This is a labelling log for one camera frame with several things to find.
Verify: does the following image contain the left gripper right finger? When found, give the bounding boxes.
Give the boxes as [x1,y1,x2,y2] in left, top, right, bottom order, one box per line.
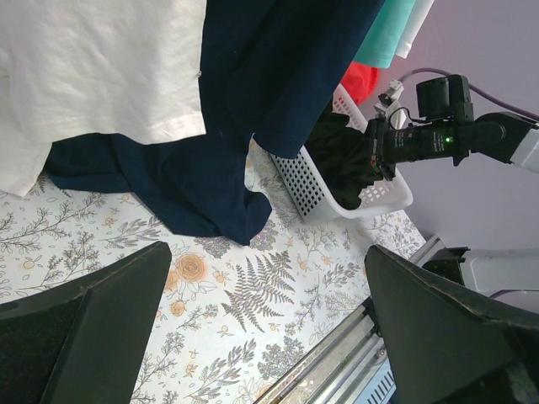
[365,245,538,403]

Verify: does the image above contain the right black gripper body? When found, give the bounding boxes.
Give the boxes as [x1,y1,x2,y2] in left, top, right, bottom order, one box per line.
[365,118,396,181]

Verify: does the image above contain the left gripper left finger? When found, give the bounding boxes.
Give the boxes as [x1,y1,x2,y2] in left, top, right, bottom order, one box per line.
[1,242,172,403]

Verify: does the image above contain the black t shirt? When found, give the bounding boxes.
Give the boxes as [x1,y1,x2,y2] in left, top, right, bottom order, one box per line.
[305,102,382,210]

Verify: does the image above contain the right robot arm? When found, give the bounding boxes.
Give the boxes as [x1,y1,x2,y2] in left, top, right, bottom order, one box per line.
[357,72,538,183]

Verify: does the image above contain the teal hanging t shirt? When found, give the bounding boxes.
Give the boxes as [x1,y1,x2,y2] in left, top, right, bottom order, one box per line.
[353,0,415,69]

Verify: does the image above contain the navy hanging t shirt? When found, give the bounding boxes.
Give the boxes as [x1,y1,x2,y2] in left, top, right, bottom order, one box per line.
[45,0,382,246]

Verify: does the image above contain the pale blue hanging t shirt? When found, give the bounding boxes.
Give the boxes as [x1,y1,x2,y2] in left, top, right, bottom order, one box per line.
[395,0,435,59]

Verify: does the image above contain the white hanging t shirt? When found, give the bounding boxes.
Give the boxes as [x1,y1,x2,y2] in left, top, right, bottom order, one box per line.
[1,0,206,196]

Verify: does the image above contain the white plastic laundry basket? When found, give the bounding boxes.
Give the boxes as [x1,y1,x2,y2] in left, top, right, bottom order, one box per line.
[271,85,414,224]

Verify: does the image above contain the red cloth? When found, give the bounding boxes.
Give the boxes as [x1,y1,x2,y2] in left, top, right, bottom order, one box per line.
[340,61,380,105]

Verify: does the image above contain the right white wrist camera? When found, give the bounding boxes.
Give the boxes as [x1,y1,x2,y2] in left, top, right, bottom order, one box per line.
[374,80,403,119]

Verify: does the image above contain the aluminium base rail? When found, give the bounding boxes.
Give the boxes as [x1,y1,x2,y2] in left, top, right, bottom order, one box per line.
[252,233,447,404]

